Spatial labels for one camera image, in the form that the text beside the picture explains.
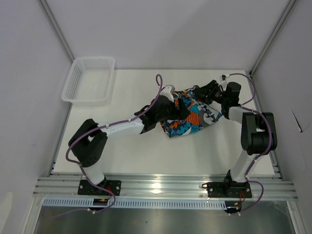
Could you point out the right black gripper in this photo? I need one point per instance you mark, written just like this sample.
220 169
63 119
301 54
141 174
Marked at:
206 91

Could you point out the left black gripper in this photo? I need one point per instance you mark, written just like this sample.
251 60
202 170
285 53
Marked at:
182 113

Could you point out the blue patterned shorts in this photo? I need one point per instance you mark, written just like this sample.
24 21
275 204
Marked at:
202 115

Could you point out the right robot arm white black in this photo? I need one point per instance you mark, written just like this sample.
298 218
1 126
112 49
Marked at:
258 134

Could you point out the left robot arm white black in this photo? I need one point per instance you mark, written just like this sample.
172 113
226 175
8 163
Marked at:
87 144

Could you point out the white plastic basket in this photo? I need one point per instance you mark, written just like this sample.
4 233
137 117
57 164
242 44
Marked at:
89 81

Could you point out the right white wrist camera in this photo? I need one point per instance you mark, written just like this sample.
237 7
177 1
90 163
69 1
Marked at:
224 77

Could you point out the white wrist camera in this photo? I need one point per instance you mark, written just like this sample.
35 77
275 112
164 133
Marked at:
224 77
168 91

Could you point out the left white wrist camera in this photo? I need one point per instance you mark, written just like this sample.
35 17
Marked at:
168 91

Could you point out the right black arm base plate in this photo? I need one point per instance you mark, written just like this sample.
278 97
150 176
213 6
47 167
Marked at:
228 190

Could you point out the right aluminium side rail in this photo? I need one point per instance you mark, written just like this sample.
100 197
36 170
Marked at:
268 165

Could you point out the aluminium side rail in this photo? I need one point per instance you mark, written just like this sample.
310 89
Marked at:
268 165
58 142

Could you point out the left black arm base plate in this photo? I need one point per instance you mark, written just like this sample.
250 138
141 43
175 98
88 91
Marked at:
85 188

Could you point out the right aluminium corner post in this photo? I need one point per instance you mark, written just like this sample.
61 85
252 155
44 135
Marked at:
281 22

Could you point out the aluminium corner post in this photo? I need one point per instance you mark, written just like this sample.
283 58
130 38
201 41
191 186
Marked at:
56 29
281 22

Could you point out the left aluminium side rail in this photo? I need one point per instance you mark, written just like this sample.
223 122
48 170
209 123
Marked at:
58 142

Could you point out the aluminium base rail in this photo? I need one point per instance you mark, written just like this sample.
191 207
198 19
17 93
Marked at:
160 186

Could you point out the white slotted cable duct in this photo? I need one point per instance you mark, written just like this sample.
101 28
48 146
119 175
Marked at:
201 204

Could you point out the left aluminium corner post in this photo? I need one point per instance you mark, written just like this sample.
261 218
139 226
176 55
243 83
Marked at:
56 29

